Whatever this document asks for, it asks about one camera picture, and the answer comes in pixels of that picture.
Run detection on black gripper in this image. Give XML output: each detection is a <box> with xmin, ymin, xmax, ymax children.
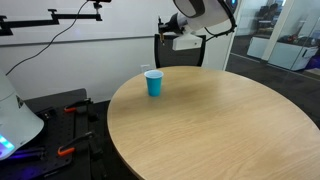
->
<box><xmin>158</xmin><ymin>13</ymin><xmax>183</xmax><ymax>34</ymax></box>

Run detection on orange black pen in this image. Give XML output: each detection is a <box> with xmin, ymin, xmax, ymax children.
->
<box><xmin>159</xmin><ymin>33</ymin><xmax>165</xmax><ymax>46</ymax></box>

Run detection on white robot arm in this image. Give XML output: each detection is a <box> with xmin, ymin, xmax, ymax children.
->
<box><xmin>158</xmin><ymin>0</ymin><xmax>238</xmax><ymax>37</ymax></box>

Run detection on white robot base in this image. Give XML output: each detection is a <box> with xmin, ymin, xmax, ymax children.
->
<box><xmin>0</xmin><ymin>70</ymin><xmax>44</xmax><ymax>160</ymax></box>

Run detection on blue plastic cup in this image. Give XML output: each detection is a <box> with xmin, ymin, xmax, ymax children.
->
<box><xmin>144</xmin><ymin>70</ymin><xmax>164</xmax><ymax>97</ymax></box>

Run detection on black office chair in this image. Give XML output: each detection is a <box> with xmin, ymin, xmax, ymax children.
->
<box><xmin>154</xmin><ymin>34</ymin><xmax>206</xmax><ymax>68</ymax></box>

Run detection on round wooden table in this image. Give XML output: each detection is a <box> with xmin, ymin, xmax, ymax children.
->
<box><xmin>107</xmin><ymin>67</ymin><xmax>320</xmax><ymax>180</ymax></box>

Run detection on upper orange black clamp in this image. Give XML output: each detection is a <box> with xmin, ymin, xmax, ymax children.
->
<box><xmin>64</xmin><ymin>98</ymin><xmax>93</xmax><ymax>113</ymax></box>

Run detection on orange black clamp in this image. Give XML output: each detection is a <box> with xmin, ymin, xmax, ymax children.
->
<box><xmin>57</xmin><ymin>131</ymin><xmax>95</xmax><ymax>157</ymax></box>
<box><xmin>64</xmin><ymin>98</ymin><xmax>93</xmax><ymax>113</ymax></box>

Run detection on white cabinet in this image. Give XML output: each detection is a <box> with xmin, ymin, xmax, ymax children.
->
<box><xmin>247</xmin><ymin>36</ymin><xmax>318</xmax><ymax>71</ymax></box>

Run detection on lower orange black clamp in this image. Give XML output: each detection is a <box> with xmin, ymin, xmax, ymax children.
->
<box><xmin>57</xmin><ymin>131</ymin><xmax>95</xmax><ymax>157</ymax></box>

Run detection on black perforated mounting board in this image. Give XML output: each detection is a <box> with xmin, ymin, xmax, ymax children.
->
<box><xmin>0</xmin><ymin>89</ymin><xmax>91</xmax><ymax>180</ymax></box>

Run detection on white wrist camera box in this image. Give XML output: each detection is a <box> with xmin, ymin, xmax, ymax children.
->
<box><xmin>172</xmin><ymin>33</ymin><xmax>202</xmax><ymax>51</ymax></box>

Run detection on black camera mount boom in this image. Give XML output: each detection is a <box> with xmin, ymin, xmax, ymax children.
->
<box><xmin>0</xmin><ymin>0</ymin><xmax>112</xmax><ymax>36</ymax></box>

